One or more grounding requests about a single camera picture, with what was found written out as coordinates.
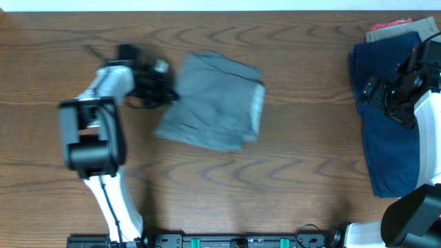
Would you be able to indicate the red garment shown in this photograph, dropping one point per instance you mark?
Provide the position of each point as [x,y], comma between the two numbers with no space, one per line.
[390,24]

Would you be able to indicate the khaki shorts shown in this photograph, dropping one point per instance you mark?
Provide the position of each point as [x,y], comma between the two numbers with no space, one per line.
[424,27]

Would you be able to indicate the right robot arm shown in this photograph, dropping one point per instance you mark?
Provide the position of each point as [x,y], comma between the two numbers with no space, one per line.
[396,84]

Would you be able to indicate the grey shorts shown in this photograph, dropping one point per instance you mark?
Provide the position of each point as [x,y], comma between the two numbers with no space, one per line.
[220,103]

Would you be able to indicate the navy blue shorts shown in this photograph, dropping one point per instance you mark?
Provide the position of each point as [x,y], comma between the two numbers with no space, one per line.
[392,151]

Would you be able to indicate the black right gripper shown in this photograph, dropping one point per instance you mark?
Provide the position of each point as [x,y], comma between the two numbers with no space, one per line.
[371,94]

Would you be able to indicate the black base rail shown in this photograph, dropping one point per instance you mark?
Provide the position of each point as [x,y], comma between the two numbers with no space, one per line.
[307,240]

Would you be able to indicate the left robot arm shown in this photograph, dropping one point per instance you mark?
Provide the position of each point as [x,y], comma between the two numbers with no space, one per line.
[93,143]

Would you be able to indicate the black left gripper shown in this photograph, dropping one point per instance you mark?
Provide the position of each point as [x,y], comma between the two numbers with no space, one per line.
[160,87]

